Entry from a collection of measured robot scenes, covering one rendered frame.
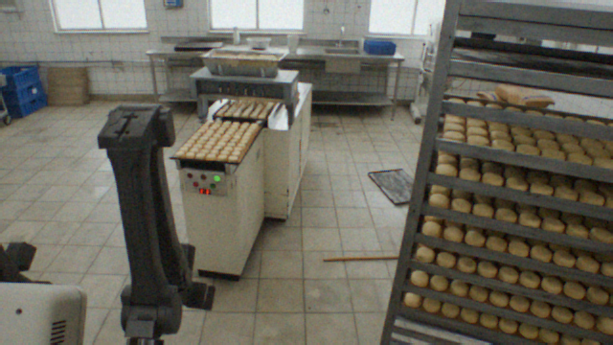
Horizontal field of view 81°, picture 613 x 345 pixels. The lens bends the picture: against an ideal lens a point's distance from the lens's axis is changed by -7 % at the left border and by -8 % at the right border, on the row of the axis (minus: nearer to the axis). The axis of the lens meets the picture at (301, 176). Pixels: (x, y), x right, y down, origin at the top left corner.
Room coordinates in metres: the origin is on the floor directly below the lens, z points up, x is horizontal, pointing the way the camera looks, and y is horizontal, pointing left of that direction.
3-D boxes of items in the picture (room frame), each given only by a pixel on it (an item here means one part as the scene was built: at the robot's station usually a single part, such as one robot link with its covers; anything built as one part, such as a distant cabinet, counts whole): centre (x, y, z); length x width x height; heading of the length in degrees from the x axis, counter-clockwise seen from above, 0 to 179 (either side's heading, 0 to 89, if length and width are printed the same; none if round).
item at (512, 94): (4.62, -2.74, 0.62); 0.72 x 0.42 x 0.17; 9
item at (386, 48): (5.50, -1.02, 0.95); 0.40 x 0.30 x 0.14; 95
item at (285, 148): (3.22, 0.37, 0.42); 1.28 x 0.72 x 0.84; 173
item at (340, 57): (5.45, 0.40, 0.61); 3.40 x 0.70 x 1.22; 92
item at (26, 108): (5.14, 4.14, 0.10); 0.60 x 0.40 x 0.20; 0
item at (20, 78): (5.14, 4.14, 0.50); 0.60 x 0.40 x 0.20; 5
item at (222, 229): (2.25, 0.49, 0.45); 0.70 x 0.34 x 0.90; 173
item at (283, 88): (2.75, 0.43, 1.01); 0.72 x 0.33 x 0.34; 83
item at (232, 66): (2.75, 0.43, 1.25); 0.56 x 0.29 x 0.14; 83
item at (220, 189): (1.88, 0.54, 0.77); 0.24 x 0.04 x 0.14; 83
